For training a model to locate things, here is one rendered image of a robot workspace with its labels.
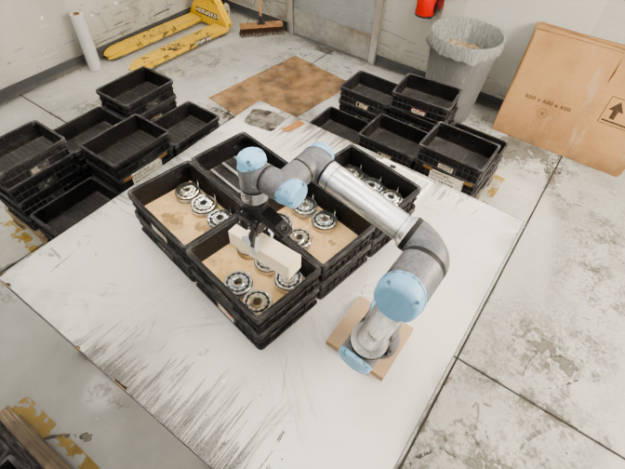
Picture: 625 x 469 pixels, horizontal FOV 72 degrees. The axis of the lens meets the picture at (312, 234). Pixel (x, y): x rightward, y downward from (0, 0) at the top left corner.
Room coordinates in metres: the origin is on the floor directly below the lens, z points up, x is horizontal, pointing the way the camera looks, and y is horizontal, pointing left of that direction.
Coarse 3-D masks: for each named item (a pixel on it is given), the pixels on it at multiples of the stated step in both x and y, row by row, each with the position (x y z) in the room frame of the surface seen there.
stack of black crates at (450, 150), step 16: (432, 128) 2.24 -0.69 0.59; (448, 128) 2.28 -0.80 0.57; (432, 144) 2.22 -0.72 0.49; (448, 144) 2.23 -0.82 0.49; (464, 144) 2.21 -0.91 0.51; (480, 144) 2.16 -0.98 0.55; (496, 144) 2.12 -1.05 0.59; (416, 160) 2.07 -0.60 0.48; (432, 160) 2.03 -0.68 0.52; (448, 160) 1.97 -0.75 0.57; (464, 160) 2.09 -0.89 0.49; (480, 160) 2.09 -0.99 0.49; (464, 176) 1.92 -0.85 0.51; (480, 176) 1.90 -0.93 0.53; (464, 192) 1.90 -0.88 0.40
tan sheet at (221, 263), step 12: (216, 252) 1.01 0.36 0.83; (228, 252) 1.01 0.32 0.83; (216, 264) 0.95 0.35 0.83; (228, 264) 0.96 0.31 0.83; (240, 264) 0.96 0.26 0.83; (252, 264) 0.96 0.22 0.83; (252, 276) 0.91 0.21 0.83; (264, 276) 0.91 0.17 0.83; (264, 288) 0.86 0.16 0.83; (276, 300) 0.82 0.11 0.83
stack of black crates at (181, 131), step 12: (180, 108) 2.48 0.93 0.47; (192, 108) 2.52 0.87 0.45; (204, 108) 2.47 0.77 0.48; (156, 120) 2.31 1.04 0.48; (168, 120) 2.38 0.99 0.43; (180, 120) 2.46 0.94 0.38; (192, 120) 2.47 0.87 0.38; (204, 120) 2.46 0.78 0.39; (216, 120) 2.35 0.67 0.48; (180, 132) 2.33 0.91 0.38; (192, 132) 2.34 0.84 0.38; (204, 132) 2.27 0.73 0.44; (180, 144) 2.10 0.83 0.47; (192, 144) 2.18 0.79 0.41
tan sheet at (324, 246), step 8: (288, 208) 1.27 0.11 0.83; (320, 208) 1.28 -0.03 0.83; (296, 224) 1.18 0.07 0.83; (304, 224) 1.18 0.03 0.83; (312, 232) 1.14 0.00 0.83; (336, 232) 1.15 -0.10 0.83; (344, 232) 1.15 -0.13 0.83; (352, 232) 1.16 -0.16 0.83; (312, 240) 1.10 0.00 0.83; (320, 240) 1.10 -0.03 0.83; (328, 240) 1.11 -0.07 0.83; (336, 240) 1.11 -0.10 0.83; (344, 240) 1.11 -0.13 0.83; (312, 248) 1.06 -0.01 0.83; (320, 248) 1.06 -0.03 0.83; (328, 248) 1.06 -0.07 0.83; (336, 248) 1.07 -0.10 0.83; (320, 256) 1.02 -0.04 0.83; (328, 256) 1.03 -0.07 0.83
